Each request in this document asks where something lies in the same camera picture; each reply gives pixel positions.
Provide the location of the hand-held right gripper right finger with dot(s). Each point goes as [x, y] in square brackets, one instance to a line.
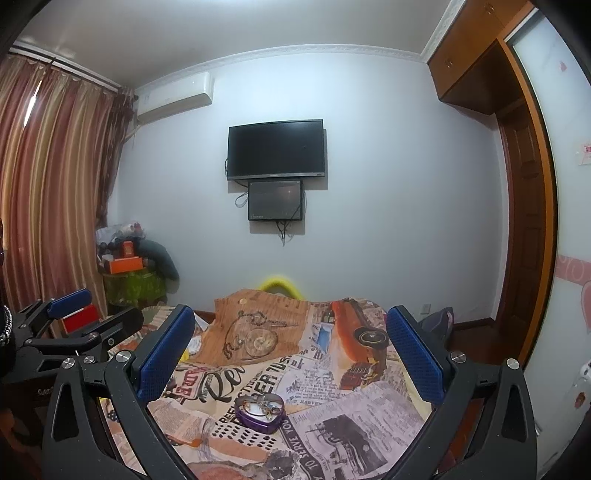
[415, 353]

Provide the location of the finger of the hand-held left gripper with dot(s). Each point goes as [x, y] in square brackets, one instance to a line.
[69, 302]
[113, 325]

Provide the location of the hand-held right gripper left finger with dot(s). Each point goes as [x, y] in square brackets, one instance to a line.
[166, 353]

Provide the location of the purple heart-shaped tin box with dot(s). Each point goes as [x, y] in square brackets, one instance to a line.
[259, 417]

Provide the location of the red square box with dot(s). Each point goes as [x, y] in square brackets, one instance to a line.
[83, 319]

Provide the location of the white crumpled paper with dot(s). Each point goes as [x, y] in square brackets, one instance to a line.
[196, 345]

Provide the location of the dark grey bag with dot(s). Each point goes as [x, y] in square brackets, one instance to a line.
[438, 323]

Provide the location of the green cloth covered table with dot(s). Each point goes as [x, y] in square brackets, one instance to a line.
[134, 288]

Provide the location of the orange box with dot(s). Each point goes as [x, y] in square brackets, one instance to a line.
[125, 265]

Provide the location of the small red box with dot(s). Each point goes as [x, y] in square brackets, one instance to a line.
[129, 248]

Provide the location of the white plastic bags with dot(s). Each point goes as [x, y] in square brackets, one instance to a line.
[113, 235]

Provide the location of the black studded hair clip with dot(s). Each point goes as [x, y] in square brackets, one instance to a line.
[173, 438]

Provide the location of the newspaper print blanket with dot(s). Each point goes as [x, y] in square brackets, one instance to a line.
[314, 350]

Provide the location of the striped brown curtain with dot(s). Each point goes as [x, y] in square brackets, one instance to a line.
[55, 194]

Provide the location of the brown wooden door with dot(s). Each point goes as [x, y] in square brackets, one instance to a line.
[521, 221]

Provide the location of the white sliding wardrobe door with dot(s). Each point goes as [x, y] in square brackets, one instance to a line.
[570, 217]

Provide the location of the red white sticker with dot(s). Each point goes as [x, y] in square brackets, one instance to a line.
[586, 153]

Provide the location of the wooden overhead cabinet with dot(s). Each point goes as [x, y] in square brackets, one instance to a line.
[471, 64]

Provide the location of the white wall socket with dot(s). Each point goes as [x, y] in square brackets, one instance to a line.
[425, 308]

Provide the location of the small black wall monitor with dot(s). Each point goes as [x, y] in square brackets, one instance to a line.
[275, 201]

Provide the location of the white wall air conditioner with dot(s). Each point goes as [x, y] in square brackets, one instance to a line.
[175, 97]

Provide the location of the black wall television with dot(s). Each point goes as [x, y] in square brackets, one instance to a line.
[277, 150]

